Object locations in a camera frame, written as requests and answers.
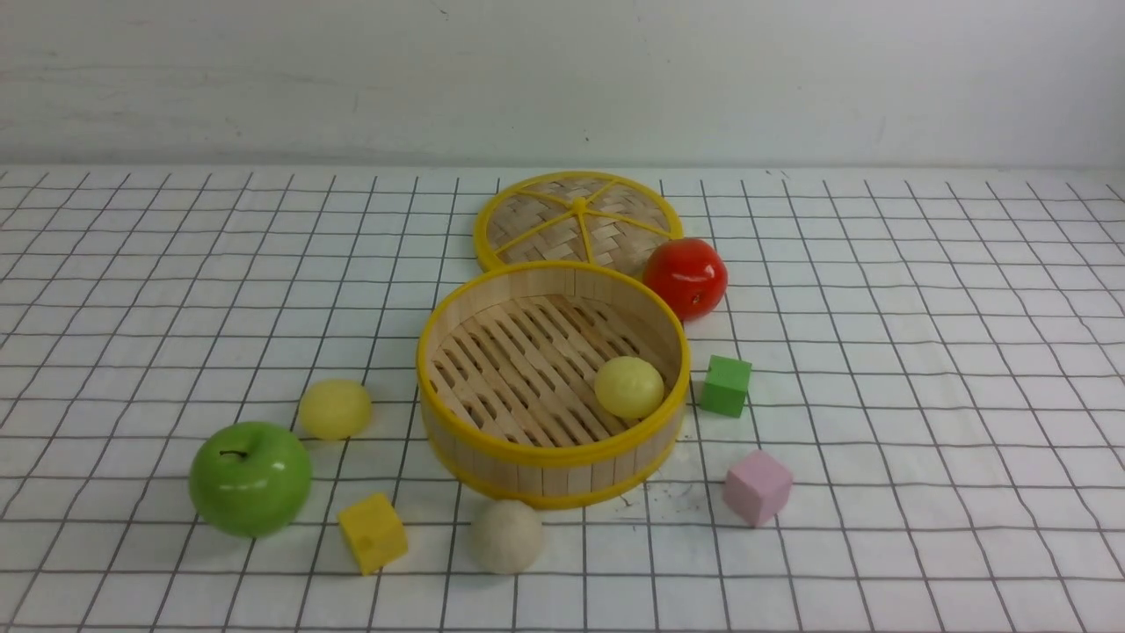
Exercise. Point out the yellow bun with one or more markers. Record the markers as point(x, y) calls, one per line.
point(629, 387)
point(334, 409)

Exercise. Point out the bamboo steamer tray yellow rim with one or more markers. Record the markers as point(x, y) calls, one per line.
point(506, 367)

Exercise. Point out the woven bamboo steamer lid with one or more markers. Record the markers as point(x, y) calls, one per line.
point(586, 216)

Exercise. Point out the red tomato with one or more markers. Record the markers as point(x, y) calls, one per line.
point(688, 275)

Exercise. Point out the green foam cube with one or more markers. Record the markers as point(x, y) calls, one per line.
point(725, 387)

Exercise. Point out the white bun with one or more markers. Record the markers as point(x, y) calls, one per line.
point(506, 537)

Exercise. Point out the yellow bun on table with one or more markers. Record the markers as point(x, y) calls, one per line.
point(334, 409)

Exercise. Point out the pink foam cube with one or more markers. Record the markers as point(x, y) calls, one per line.
point(757, 488)

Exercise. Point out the yellow foam cube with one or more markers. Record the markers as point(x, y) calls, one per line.
point(375, 535)

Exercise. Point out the green apple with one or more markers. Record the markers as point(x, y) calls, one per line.
point(250, 479)

